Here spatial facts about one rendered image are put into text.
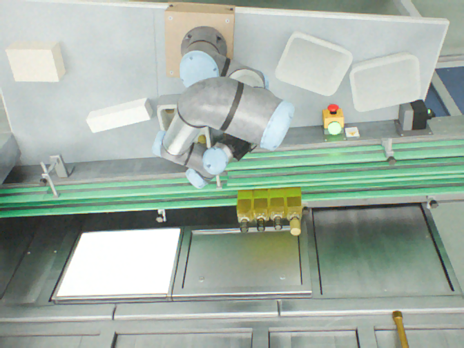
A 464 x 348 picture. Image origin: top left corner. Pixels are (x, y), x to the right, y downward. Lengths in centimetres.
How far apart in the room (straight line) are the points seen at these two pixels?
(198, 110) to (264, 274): 81
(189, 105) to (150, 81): 78
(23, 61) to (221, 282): 103
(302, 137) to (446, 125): 51
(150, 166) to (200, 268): 47
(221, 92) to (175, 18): 64
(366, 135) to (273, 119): 83
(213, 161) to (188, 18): 49
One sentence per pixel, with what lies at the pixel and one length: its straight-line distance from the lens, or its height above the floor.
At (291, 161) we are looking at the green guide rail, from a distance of 174.
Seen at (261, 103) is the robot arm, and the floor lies 144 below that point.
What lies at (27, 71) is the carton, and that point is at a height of 83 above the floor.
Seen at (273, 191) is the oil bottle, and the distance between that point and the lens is 178.
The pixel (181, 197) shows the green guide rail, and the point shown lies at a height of 91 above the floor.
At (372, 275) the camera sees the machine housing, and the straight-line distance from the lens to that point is 176.
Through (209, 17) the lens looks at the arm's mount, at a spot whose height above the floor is 84.
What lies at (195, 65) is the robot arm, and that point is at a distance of 143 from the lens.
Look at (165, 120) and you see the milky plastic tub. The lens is 185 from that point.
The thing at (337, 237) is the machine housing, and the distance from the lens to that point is 188.
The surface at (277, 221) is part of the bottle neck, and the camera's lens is 168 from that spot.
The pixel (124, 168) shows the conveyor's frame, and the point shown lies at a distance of 200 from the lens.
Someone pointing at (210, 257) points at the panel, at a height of 115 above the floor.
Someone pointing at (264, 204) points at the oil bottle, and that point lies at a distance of 174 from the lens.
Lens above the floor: 235
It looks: 52 degrees down
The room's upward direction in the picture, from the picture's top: 174 degrees counter-clockwise
